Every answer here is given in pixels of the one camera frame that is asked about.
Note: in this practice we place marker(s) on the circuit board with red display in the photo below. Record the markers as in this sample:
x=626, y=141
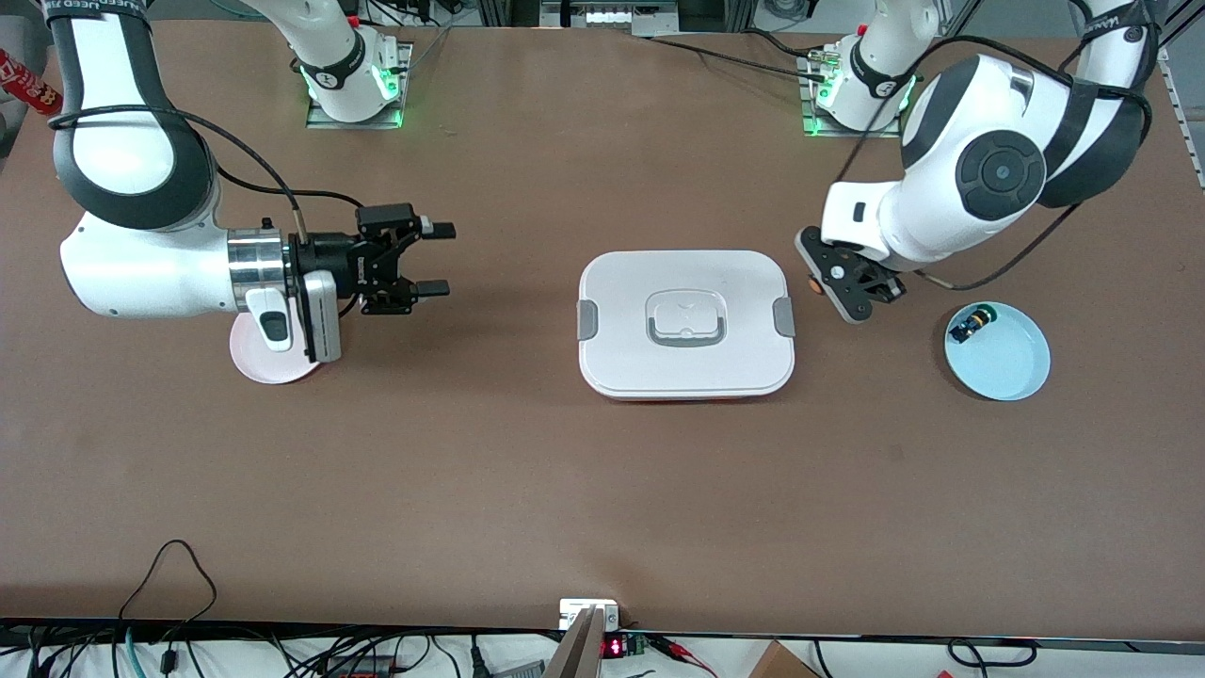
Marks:
x=621, y=647

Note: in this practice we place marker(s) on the white lidded storage box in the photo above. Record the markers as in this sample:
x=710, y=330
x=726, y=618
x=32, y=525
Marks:
x=687, y=367

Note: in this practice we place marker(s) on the grey metal bar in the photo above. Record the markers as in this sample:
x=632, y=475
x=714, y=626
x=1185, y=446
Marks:
x=579, y=650

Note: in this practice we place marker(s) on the aluminium frame profile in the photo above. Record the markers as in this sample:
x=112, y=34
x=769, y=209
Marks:
x=1177, y=28

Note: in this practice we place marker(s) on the red clip test leads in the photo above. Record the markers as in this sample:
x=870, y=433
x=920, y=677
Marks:
x=682, y=654

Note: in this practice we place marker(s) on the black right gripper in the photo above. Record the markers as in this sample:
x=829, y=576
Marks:
x=331, y=256

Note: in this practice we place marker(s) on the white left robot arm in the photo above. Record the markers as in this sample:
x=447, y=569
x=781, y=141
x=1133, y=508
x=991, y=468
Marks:
x=941, y=217

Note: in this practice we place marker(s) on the white power strip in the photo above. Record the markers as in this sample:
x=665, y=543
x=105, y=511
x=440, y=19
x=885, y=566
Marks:
x=607, y=14

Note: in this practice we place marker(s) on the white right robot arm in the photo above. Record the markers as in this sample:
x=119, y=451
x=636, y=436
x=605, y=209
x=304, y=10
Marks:
x=132, y=273

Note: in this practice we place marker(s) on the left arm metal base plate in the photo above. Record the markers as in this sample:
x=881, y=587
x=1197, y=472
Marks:
x=811, y=113

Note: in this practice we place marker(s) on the small white box device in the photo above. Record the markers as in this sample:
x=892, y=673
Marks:
x=576, y=610

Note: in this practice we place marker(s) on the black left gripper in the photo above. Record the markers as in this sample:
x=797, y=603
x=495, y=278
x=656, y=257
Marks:
x=880, y=287

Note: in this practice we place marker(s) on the brown cardboard box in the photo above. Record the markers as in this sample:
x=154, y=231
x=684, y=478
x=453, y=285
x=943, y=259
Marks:
x=781, y=664

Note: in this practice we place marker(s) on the pink round plate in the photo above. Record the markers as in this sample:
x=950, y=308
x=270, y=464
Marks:
x=264, y=365

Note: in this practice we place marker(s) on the red drink can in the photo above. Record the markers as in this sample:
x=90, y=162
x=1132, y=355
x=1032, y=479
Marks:
x=24, y=87

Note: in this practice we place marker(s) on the small black yellow component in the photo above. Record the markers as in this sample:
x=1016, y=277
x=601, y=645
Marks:
x=972, y=327

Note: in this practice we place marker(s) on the light blue round plate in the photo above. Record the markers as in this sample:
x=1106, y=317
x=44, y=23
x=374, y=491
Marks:
x=1007, y=363

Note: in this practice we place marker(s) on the perforated metal side rail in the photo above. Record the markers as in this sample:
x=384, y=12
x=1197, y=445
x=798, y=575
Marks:
x=1184, y=122

